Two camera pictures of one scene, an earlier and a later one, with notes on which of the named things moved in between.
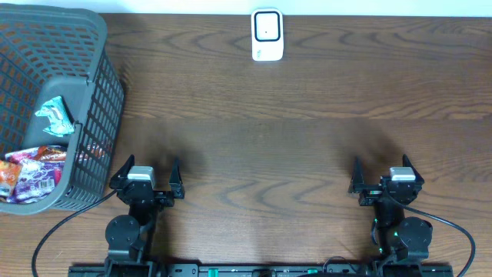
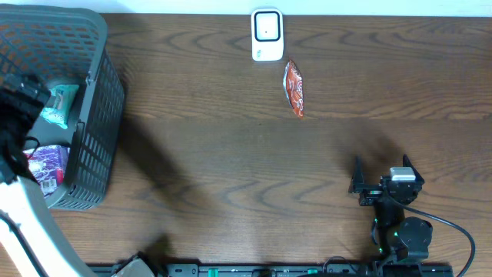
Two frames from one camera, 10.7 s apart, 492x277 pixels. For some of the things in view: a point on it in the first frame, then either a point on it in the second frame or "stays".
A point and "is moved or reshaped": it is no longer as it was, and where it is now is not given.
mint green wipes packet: (61, 122) is moved or reshaped
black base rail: (260, 270) stays
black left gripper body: (152, 196) to (18, 106)
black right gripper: (371, 193) stays
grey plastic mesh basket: (50, 51) stays
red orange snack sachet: (52, 153) to (294, 88)
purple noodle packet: (41, 171) stays
